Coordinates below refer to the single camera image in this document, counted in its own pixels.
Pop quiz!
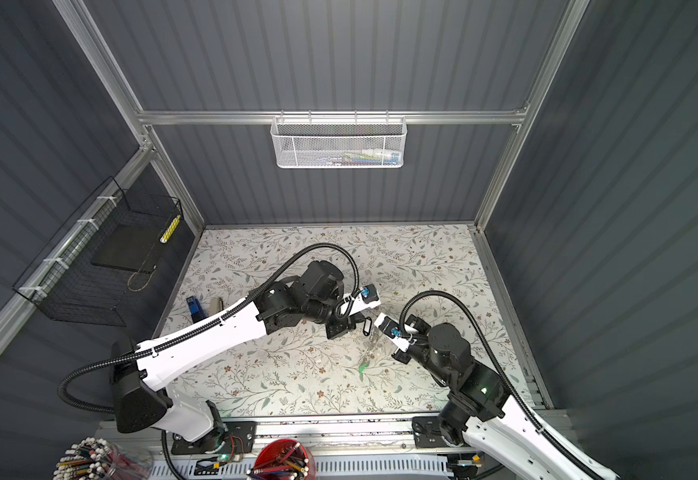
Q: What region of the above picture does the black wire basket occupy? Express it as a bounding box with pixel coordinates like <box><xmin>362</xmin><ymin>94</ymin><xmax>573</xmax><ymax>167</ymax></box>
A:
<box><xmin>13</xmin><ymin>182</ymin><xmax>183</xmax><ymax>328</ymax></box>

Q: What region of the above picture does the white mesh basket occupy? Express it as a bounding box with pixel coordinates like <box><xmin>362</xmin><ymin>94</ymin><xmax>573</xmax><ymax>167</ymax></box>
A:
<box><xmin>270</xmin><ymin>117</ymin><xmax>408</xmax><ymax>169</ymax></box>

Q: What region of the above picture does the white slotted cable duct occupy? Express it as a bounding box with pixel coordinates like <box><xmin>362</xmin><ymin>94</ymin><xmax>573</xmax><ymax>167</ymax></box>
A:
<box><xmin>174</xmin><ymin>454</ymin><xmax>454</xmax><ymax>479</ymax></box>

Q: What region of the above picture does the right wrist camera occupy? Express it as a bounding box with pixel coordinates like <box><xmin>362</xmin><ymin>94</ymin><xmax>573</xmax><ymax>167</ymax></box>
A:
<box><xmin>374</xmin><ymin>313</ymin><xmax>419</xmax><ymax>352</ymax></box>

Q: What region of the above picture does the clear pencil cup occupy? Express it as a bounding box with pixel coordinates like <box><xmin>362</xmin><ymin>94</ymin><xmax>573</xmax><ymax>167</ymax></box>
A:
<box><xmin>52</xmin><ymin>437</ymin><xmax>154</xmax><ymax>480</ymax></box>

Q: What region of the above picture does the yellow marker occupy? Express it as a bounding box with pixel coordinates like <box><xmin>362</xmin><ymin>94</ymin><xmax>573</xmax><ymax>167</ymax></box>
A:
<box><xmin>159</xmin><ymin>214</ymin><xmax>182</xmax><ymax>244</ymax></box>

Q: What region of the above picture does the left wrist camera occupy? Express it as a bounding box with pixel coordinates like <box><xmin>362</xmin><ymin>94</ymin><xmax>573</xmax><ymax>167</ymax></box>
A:
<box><xmin>338</xmin><ymin>284</ymin><xmax>381</xmax><ymax>317</ymax></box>

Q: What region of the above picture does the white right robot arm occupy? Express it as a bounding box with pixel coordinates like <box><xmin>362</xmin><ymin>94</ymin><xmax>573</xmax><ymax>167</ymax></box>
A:
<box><xmin>374</xmin><ymin>290</ymin><xmax>619</xmax><ymax>479</ymax></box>

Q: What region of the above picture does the red pencil cup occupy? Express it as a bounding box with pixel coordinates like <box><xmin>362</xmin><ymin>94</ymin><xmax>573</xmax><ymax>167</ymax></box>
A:
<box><xmin>246</xmin><ymin>439</ymin><xmax>317</xmax><ymax>480</ymax></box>

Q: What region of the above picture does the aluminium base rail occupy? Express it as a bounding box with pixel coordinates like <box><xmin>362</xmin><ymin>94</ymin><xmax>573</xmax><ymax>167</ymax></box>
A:
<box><xmin>96</xmin><ymin>409</ymin><xmax>572</xmax><ymax>463</ymax></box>

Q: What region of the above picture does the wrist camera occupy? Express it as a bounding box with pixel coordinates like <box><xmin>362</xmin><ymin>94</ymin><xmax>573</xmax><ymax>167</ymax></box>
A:
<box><xmin>338</xmin><ymin>284</ymin><xmax>381</xmax><ymax>317</ymax></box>
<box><xmin>374</xmin><ymin>313</ymin><xmax>419</xmax><ymax>352</ymax></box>

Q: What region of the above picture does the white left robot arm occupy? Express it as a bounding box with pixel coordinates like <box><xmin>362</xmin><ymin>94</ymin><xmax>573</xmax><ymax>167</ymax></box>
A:
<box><xmin>57</xmin><ymin>242</ymin><xmax>380</xmax><ymax>450</ymax></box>

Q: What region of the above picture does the black key tag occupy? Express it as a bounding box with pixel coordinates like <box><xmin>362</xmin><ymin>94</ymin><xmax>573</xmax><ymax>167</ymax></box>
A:
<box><xmin>363</xmin><ymin>317</ymin><xmax>373</xmax><ymax>337</ymax></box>

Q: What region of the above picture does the black foam pad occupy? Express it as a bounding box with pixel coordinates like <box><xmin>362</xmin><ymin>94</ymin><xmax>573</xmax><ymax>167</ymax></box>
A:
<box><xmin>91</xmin><ymin>225</ymin><xmax>167</xmax><ymax>274</ymax></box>

